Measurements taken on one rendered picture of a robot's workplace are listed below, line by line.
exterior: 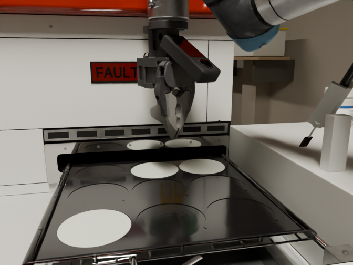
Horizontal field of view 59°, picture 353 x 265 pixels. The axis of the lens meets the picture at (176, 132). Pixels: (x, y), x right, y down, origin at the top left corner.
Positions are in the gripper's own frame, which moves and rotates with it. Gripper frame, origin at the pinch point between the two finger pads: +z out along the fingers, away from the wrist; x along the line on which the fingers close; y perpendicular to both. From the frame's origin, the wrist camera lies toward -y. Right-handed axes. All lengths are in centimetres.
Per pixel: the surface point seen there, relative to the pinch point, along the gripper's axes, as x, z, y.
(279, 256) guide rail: 1.6, 14.3, -23.2
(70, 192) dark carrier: 18.1, 9.2, 8.0
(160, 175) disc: 1.4, 9.2, 3.2
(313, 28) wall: -267, -43, 90
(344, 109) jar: -39.8, -2.0, -16.4
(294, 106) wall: -274, 34, 105
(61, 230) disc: 24.7, 9.3, -2.8
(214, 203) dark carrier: 2.9, 9.4, -12.0
